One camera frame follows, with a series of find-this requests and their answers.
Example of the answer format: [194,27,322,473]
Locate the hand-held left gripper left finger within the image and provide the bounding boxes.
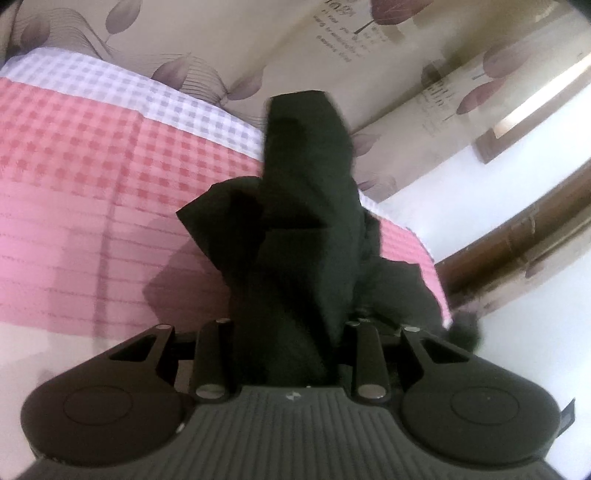
[108,318,232,401]

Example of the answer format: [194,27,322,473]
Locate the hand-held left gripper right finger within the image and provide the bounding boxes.
[342,318,463,401]

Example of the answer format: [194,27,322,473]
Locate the black hooded jacket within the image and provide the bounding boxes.
[175,90,483,388]

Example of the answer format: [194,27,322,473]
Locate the brown wooden door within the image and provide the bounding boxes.
[434,171,591,317]

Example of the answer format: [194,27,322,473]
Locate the pink checked blanket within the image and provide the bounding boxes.
[0,46,454,370]

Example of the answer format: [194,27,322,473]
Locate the beige leaf print curtain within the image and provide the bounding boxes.
[0,0,591,204]

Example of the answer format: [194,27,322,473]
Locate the wooden window frame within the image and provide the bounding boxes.
[475,50,591,165]

